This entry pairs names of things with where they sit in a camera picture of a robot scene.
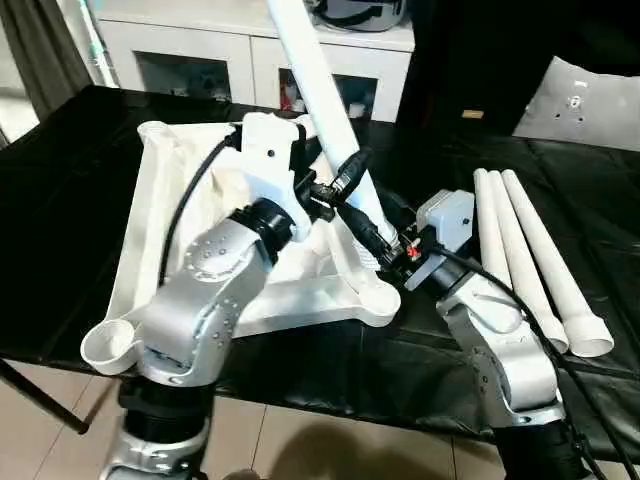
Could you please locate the white plastic table leg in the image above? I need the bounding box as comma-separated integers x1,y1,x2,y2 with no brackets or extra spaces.
264,0,403,273
500,168,616,359
485,168,573,355
472,167,513,301

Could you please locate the white plastic table top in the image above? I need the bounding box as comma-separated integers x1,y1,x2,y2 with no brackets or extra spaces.
79,118,403,378

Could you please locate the dark bag on cabinet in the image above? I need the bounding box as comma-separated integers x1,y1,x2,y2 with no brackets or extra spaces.
312,0,411,32

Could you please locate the white glass-door cabinet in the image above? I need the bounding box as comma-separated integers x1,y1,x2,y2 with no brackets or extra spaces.
83,0,417,124

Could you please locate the black work mat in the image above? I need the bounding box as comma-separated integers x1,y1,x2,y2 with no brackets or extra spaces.
0,85,640,441

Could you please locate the grey curtain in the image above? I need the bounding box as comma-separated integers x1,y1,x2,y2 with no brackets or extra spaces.
0,0,96,116

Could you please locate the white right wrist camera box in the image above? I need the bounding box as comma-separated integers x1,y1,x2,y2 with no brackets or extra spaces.
413,188,477,293

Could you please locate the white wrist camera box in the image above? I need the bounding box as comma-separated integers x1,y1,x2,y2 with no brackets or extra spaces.
238,112,323,243
413,188,477,293

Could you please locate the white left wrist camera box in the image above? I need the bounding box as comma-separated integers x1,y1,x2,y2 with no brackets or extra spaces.
238,112,323,243

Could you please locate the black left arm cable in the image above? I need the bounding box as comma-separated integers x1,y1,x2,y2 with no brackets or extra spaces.
158,132,249,293

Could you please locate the black table frame bar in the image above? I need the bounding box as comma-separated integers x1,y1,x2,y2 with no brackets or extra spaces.
0,358,89,436

